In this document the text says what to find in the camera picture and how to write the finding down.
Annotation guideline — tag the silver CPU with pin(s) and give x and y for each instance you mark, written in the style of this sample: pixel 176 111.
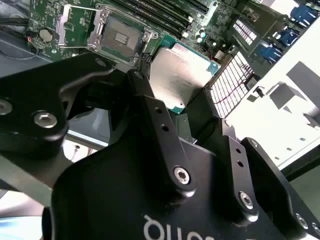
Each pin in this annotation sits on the silver CPU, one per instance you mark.
pixel 175 75

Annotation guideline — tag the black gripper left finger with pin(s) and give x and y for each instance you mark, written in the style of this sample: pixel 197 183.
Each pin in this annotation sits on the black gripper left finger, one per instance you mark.
pixel 30 95

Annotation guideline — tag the metal socket cover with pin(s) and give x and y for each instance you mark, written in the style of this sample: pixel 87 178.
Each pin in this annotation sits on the metal socket cover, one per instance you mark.
pixel 60 31

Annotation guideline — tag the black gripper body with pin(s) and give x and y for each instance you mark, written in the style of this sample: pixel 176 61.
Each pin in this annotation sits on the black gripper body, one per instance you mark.
pixel 112 187

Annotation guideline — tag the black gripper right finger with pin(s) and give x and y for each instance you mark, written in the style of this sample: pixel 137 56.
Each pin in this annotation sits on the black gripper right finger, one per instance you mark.
pixel 233 175

